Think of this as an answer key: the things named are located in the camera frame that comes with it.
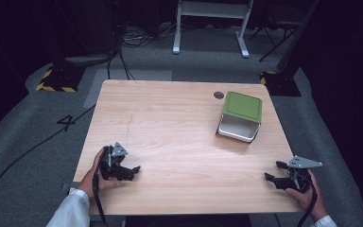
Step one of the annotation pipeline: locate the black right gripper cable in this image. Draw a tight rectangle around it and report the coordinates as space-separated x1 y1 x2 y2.
296 183 319 227

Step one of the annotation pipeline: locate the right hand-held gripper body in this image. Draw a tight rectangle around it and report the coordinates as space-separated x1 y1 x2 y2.
275 155 323 194

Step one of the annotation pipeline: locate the dark stand column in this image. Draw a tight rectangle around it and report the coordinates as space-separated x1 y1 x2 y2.
52 0 121 68

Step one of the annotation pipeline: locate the black yellow striped stand base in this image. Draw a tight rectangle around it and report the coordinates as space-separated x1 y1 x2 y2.
259 70 303 97
35 63 87 94

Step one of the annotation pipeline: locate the white metal desk frame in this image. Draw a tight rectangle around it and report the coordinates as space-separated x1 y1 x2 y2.
172 0 255 60

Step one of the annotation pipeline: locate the person's left hand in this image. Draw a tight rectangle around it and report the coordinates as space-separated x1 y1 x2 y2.
77 148 123 199

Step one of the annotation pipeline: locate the bundle of black cables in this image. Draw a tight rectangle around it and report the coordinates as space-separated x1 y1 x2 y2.
106 22 178 81

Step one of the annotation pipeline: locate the white square box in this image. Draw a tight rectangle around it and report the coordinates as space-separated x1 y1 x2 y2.
216 113 262 144

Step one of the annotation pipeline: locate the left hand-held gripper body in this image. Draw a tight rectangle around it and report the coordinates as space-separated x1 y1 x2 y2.
98 141 133 182

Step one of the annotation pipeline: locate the person's right hand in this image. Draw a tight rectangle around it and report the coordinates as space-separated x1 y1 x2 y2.
285 169 329 222

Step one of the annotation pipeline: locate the black tripod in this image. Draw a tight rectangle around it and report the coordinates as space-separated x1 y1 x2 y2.
250 21 298 62

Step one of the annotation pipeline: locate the grey metal stand pole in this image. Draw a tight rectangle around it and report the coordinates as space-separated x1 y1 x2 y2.
276 0 321 73

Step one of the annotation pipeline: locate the green square lid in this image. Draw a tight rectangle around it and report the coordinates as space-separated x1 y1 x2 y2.
221 91 264 125

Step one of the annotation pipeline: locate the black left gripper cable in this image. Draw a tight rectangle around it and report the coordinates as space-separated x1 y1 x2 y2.
91 169 109 227

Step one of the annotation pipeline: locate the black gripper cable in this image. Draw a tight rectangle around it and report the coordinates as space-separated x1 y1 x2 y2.
91 169 109 227
296 183 319 227

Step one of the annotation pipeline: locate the long black floor cable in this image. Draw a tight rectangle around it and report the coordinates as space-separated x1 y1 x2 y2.
0 104 96 218

